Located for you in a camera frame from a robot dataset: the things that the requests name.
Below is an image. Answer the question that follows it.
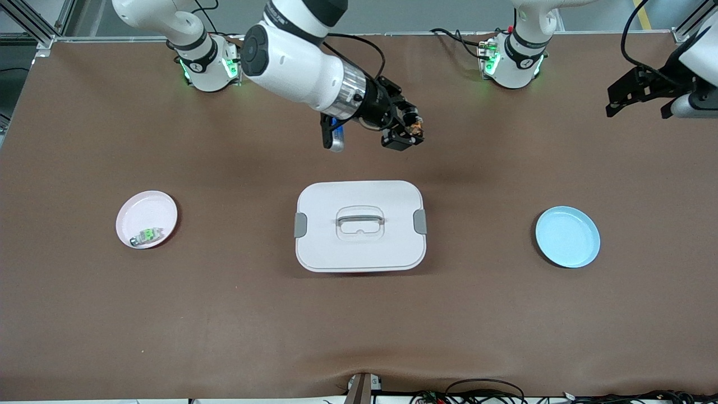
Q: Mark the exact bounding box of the small green toy car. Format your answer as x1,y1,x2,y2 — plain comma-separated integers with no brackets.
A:
130,227,164,247

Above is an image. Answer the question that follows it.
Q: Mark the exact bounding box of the pink round plate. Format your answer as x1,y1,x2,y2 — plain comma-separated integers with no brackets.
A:
116,191,178,249

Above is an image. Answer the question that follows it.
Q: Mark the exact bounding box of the silver table edge rail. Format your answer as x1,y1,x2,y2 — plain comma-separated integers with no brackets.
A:
36,31,674,44

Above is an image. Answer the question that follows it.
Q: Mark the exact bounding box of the aluminium frame post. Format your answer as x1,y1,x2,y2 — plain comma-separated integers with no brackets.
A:
0,0,76,57
670,0,718,44

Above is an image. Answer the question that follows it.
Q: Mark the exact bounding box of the black cable bundle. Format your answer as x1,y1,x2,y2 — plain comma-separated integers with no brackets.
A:
561,389,718,404
409,379,526,404

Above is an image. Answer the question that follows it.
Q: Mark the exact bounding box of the black right base cable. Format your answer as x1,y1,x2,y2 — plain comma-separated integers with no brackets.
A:
191,0,247,41

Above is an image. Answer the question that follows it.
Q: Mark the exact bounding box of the black left base cable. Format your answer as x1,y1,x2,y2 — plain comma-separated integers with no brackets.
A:
431,27,486,59

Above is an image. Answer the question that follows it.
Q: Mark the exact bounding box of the white lidded storage box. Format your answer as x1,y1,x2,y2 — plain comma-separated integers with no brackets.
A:
294,180,427,273

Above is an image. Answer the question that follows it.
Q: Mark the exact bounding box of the light blue round plate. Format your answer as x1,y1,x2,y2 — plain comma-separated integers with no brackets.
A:
535,206,601,269

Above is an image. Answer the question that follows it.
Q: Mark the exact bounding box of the black base cable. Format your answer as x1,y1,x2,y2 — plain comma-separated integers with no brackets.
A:
431,27,486,59
191,0,247,41

